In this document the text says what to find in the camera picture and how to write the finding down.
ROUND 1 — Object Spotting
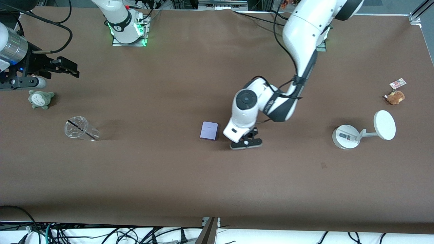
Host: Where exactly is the small brown plush toy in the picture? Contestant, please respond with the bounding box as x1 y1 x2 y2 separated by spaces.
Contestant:
384 90 406 105

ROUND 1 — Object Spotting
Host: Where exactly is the aluminium frame corner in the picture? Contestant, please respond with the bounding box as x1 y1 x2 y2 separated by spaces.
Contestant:
409 0 434 25

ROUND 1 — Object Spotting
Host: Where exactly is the dark metal table post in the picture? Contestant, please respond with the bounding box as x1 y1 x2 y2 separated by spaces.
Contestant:
195 217 221 244

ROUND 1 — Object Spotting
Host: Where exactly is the black left base cable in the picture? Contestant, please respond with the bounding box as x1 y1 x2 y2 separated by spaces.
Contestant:
233 9 289 27

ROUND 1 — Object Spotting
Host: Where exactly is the black plug cable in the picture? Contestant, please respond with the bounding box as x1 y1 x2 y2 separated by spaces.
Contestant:
136 226 189 244

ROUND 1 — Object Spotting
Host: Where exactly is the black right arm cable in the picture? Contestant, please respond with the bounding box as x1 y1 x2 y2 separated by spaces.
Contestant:
0 0 74 55

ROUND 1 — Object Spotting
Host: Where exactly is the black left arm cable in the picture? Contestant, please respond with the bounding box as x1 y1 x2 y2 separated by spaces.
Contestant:
251 14 304 124

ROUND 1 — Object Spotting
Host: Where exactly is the black looped cable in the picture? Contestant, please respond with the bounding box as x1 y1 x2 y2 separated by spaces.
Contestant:
0 205 40 244

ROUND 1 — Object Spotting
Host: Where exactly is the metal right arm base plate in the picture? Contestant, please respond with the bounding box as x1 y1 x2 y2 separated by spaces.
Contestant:
112 13 150 47

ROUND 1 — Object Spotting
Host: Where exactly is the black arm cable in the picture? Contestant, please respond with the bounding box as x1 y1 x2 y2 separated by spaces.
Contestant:
0 0 74 55
251 14 304 124

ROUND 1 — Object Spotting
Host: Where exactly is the grey-green Totoro plush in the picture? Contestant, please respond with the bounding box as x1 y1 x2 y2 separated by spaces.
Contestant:
28 90 55 110

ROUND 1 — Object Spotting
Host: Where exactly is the clear plastic cup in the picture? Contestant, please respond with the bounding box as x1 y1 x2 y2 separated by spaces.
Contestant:
64 116 100 142

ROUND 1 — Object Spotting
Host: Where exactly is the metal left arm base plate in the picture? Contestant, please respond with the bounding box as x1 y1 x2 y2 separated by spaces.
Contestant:
316 32 328 52

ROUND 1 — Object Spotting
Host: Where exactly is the white round stand with disc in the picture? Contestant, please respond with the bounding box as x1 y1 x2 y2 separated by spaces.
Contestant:
332 110 396 150

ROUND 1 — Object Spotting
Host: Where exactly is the black straw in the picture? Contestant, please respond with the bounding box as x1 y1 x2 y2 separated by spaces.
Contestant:
67 120 97 140

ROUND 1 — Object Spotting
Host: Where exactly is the purple flip phone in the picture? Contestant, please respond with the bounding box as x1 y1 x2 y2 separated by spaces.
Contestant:
200 121 219 141

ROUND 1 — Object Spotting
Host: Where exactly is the small pink card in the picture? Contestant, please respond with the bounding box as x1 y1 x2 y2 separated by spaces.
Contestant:
389 78 407 90

